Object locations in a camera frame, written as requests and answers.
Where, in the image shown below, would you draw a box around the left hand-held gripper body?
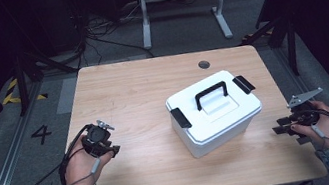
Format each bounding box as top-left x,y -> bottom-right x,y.
77,116 -> 120,161

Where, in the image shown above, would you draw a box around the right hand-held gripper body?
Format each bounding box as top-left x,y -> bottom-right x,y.
283,86 -> 329,130

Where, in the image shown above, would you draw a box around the person's left hand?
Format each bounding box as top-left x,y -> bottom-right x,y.
57,130 -> 120,185

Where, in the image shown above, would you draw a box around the black tripod stand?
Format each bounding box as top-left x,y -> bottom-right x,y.
9,46 -> 86,118
237,12 -> 304,86

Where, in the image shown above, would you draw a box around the yellow black floor tape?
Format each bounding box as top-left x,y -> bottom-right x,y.
0,73 -> 50,107

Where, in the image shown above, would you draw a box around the grey left gripper cable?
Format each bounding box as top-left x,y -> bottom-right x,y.
61,156 -> 106,185

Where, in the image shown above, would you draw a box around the white storage box black handle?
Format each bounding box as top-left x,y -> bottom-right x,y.
160,64 -> 270,163

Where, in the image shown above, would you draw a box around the round table cable grommet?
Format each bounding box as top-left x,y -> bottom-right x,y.
197,59 -> 212,70

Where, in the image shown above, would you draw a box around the bundle of black floor cables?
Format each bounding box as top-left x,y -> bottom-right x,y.
69,0 -> 156,71

